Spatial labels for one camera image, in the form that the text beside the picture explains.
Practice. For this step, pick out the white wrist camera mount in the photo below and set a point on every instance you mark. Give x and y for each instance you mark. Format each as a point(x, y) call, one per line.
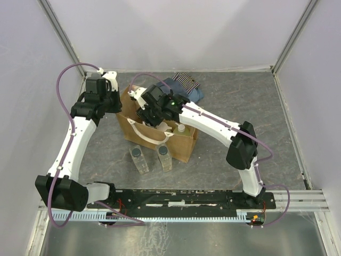
point(136, 94)
point(111, 76)

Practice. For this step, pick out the aluminium frame rail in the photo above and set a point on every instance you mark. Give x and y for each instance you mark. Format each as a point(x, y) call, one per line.
point(301, 201)

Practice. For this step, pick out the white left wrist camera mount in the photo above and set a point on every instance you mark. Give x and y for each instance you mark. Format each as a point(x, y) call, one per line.
point(111, 76)

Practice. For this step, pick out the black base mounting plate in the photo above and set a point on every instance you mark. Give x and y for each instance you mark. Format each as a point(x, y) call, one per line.
point(177, 212)

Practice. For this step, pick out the blue and striped clothes pile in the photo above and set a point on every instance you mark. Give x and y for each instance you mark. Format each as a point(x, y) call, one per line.
point(183, 84)

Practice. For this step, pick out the brown canvas tote bag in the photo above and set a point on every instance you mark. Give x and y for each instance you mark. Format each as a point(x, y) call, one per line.
point(180, 146)

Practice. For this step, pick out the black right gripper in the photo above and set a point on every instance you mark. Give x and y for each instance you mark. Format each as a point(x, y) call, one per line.
point(143, 115)

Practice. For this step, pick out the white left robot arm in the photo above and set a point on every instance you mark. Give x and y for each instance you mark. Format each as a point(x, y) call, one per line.
point(59, 188)

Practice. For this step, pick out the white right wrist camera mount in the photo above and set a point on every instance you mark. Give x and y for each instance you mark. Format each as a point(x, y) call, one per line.
point(136, 94)

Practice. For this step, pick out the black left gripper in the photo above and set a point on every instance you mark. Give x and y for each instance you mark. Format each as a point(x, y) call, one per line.
point(118, 106)

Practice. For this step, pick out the small green pump bottle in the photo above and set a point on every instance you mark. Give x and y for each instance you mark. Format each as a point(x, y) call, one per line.
point(181, 129)

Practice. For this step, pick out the clear bottle black cap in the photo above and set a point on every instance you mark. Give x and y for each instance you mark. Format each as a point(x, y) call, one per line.
point(164, 157)
point(139, 159)

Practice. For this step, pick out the large green beige-cap bottle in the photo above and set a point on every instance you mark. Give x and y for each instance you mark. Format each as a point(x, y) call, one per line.
point(164, 127)

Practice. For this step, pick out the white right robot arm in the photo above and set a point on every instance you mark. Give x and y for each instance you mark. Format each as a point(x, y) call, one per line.
point(240, 139)

